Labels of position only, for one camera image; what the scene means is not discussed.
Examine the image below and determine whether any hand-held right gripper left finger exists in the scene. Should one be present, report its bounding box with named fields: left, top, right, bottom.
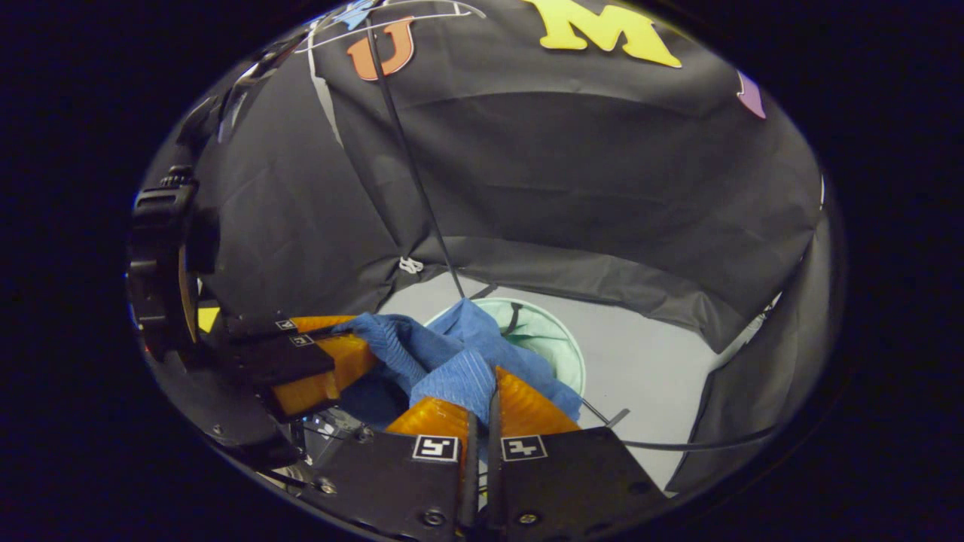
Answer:
left=300, top=397, right=480, bottom=541

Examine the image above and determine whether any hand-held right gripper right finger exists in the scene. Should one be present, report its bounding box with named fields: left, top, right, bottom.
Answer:
left=486, top=367, right=670, bottom=537

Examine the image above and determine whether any blue jacket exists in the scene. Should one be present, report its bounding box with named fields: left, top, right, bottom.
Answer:
left=331, top=298, right=584, bottom=434

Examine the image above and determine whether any green laundry hamper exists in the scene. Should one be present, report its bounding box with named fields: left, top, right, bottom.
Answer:
left=424, top=297, right=587, bottom=400

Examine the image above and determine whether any black clothes rack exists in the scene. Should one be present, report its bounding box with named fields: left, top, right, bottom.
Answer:
left=365, top=15, right=776, bottom=452

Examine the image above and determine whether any white clothes hanger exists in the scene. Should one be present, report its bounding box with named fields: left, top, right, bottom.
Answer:
left=296, top=0, right=488, bottom=53

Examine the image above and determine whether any black backdrop cloth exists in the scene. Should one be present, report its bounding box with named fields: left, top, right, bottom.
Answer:
left=143, top=0, right=837, bottom=494

